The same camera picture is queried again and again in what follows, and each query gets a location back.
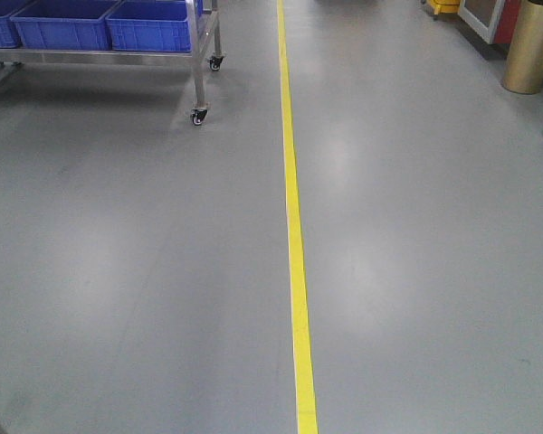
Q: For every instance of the steel wheeled cart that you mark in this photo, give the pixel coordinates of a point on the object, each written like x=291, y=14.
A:
x=204, y=28

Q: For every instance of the blue crate on cart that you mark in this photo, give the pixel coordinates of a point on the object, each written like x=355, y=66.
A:
x=65, y=25
x=149, y=26
x=9, y=37

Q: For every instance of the brown cardboard tube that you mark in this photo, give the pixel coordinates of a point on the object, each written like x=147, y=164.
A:
x=524, y=66

